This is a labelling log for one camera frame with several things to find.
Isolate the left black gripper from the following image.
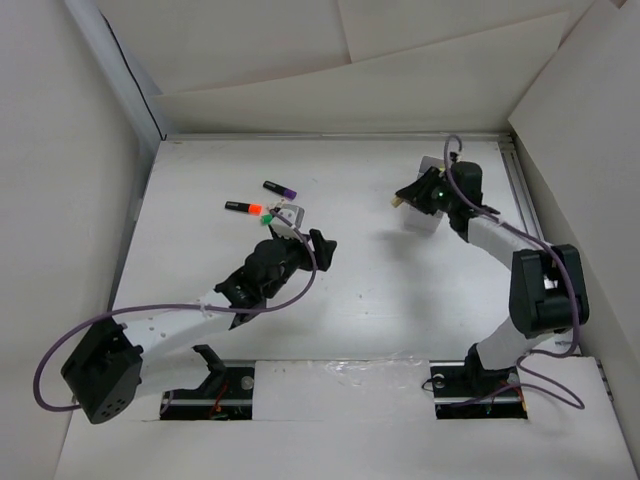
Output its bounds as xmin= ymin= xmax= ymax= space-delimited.
xmin=262 ymin=229 xmax=333 ymax=300

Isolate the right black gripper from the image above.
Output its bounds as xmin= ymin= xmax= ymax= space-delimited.
xmin=394 ymin=166 xmax=458 ymax=215

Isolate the white staples box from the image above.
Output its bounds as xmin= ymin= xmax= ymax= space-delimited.
xmin=268 ymin=199 xmax=285 ymax=210

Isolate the purple cap highlighter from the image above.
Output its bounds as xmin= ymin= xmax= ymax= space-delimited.
xmin=263 ymin=181 xmax=297 ymax=200

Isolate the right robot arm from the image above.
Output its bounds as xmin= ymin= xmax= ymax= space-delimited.
xmin=393 ymin=161 xmax=589 ymax=394

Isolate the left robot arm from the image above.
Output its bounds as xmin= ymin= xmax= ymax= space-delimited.
xmin=61 ymin=229 xmax=337 ymax=425

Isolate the white divided container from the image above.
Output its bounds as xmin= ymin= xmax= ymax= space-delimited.
xmin=404 ymin=156 xmax=443 ymax=236

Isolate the orange cap highlighter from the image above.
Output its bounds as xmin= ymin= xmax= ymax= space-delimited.
xmin=224 ymin=201 xmax=263 ymax=216

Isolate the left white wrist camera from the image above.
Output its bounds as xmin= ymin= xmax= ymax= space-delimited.
xmin=269 ymin=204 xmax=305 ymax=239

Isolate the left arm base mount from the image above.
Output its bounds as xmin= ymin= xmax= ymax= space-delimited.
xmin=159 ymin=344 xmax=256 ymax=421

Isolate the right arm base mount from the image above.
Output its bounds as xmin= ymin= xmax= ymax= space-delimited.
xmin=421 ymin=348 xmax=528 ymax=420

